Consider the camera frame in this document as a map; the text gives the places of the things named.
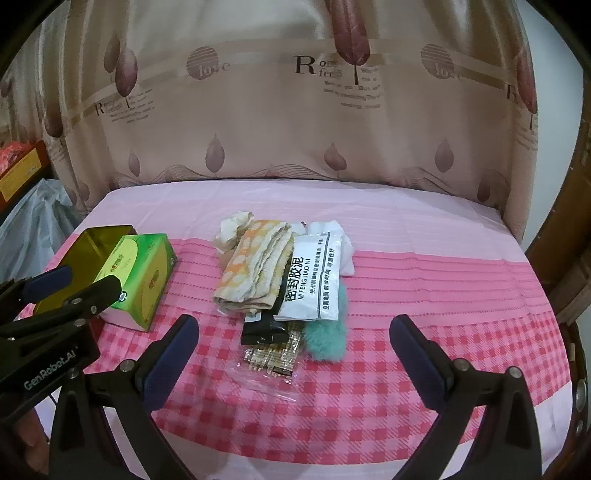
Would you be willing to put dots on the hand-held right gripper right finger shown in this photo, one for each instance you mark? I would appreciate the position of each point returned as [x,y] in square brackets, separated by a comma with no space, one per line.
[415,362]

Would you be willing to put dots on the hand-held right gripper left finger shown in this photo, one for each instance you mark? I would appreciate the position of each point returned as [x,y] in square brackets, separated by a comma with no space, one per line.
[171,364]

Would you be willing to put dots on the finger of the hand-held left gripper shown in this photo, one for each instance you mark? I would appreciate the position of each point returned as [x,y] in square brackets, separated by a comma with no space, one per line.
[101,291]
[46,279]

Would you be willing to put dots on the green tissue box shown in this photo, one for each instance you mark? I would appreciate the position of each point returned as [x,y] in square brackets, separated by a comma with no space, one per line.
[143,277]

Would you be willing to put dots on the teal fluffy pompom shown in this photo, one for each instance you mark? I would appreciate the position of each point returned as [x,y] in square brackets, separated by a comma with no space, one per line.
[323,344]

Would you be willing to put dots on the cotton swab packet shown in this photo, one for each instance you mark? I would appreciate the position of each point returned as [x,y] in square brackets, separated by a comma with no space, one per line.
[272,360]

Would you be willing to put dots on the white towel gold embroidery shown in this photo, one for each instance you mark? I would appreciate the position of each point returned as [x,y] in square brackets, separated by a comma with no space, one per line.
[347,256]

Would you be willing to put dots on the orange white patterned towel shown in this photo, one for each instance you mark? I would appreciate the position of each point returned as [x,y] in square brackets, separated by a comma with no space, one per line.
[254,267]

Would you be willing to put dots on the white printed plastic packet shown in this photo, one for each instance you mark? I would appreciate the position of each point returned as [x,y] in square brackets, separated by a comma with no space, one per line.
[309,286]

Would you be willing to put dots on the cream cloth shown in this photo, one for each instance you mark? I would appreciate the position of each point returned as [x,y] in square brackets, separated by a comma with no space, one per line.
[231,230]

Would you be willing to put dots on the person's left hand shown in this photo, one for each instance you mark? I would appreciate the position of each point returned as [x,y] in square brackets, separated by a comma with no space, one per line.
[30,431]

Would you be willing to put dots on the pink checked bed sheet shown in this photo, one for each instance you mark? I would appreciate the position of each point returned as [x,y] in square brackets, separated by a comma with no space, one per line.
[369,392]

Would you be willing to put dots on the grey translucent plastic cover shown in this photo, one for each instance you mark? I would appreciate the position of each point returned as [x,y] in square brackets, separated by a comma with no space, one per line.
[32,217]

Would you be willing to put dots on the red box yellow label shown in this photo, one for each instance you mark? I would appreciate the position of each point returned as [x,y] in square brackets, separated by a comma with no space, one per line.
[21,177]

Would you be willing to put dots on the red plastic bag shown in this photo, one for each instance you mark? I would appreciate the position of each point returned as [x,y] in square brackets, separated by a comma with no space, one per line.
[11,152]

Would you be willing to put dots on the beige leaf print curtain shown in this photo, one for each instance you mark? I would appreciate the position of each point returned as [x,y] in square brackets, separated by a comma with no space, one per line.
[277,129]

